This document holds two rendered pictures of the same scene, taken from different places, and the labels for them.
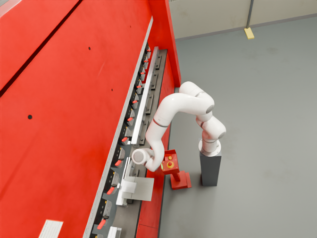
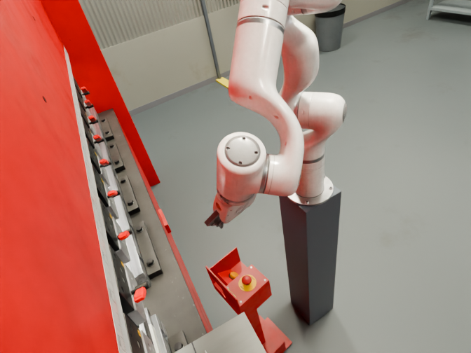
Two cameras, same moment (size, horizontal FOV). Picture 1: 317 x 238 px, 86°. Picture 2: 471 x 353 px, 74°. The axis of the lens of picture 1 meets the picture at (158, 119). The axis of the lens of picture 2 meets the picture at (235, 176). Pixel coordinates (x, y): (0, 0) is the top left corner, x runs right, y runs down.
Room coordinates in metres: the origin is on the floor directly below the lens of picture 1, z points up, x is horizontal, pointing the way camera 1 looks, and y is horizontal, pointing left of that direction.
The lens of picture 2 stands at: (0.16, 0.49, 1.91)
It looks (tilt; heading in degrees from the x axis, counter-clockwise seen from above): 41 degrees down; 316
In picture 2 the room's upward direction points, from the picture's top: 13 degrees counter-clockwise
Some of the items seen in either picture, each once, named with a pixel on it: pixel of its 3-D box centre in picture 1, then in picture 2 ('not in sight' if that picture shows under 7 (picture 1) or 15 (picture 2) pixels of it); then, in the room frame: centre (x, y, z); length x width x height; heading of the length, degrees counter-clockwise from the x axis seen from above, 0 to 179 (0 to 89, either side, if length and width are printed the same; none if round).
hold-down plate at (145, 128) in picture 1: (144, 132); (146, 247); (1.09, 0.20, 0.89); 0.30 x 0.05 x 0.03; 154
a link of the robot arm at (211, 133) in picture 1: (212, 131); (317, 126); (0.58, -0.33, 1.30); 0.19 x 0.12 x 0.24; 14
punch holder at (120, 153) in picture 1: (114, 155); (112, 292); (0.73, 0.44, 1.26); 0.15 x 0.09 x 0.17; 154
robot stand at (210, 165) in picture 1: (209, 166); (310, 258); (0.61, -0.33, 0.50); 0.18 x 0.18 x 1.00; 68
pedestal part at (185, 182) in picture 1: (180, 180); (263, 341); (0.72, 0.03, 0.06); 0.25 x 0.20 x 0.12; 77
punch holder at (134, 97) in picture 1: (131, 98); (88, 167); (1.27, 0.18, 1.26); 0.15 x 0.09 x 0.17; 154
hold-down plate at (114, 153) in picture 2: (154, 81); (115, 156); (1.81, -0.14, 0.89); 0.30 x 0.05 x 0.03; 154
